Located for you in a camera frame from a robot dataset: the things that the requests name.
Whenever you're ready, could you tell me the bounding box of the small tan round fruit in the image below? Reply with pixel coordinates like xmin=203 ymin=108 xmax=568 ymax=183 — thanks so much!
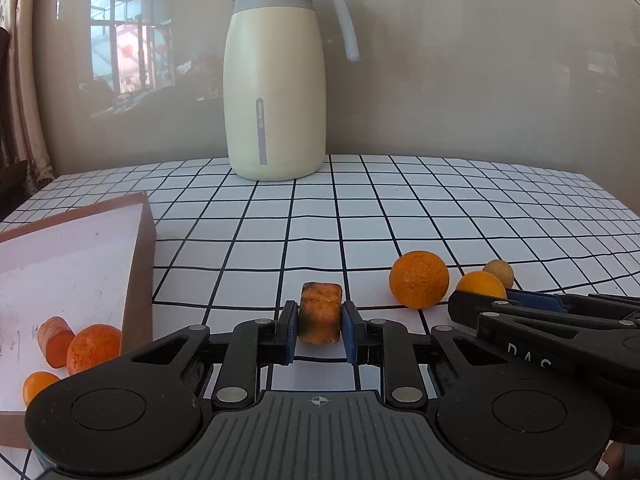
xmin=482 ymin=259 xmax=515 ymax=290

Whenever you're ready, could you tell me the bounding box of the brown cardboard box white inside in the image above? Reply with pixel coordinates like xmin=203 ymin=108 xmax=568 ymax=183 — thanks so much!
xmin=0 ymin=191 xmax=157 ymax=448

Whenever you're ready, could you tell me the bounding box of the cream thermos jug grey lid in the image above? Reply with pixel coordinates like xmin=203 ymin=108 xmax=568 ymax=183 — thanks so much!
xmin=222 ymin=0 xmax=361 ymax=182

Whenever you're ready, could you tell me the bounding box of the orange carrot piece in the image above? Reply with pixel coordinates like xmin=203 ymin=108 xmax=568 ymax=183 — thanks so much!
xmin=36 ymin=316 xmax=76 ymax=369

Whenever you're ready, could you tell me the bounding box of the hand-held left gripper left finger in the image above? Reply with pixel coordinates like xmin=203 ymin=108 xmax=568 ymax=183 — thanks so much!
xmin=117 ymin=300 xmax=301 ymax=408

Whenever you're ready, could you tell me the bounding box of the beige embroidered curtain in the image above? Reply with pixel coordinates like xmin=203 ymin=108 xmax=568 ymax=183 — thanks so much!
xmin=0 ymin=0 xmax=56 ymax=192

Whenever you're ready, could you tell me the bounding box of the small orange mandarin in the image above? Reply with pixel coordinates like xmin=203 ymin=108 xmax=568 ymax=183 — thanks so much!
xmin=455 ymin=271 xmax=508 ymax=301

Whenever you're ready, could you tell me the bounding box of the large orange mandarin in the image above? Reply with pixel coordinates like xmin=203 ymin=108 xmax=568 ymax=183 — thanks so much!
xmin=389 ymin=251 xmax=450 ymax=310
xmin=66 ymin=324 xmax=122 ymax=376

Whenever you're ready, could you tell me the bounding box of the white black checked tablecloth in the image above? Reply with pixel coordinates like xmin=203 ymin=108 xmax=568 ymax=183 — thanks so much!
xmin=0 ymin=155 xmax=640 ymax=480

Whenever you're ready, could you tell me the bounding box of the small yellow-orange kumquat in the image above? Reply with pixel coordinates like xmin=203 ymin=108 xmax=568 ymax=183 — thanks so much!
xmin=22 ymin=371 xmax=62 ymax=408

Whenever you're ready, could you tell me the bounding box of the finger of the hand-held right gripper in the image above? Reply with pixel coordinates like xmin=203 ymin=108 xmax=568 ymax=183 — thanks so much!
xmin=475 ymin=311 xmax=640 ymax=356
xmin=447 ymin=289 xmax=640 ymax=322

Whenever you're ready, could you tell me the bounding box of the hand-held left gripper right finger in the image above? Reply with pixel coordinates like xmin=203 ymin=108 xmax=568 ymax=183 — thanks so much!
xmin=340 ymin=301 xmax=521 ymax=406

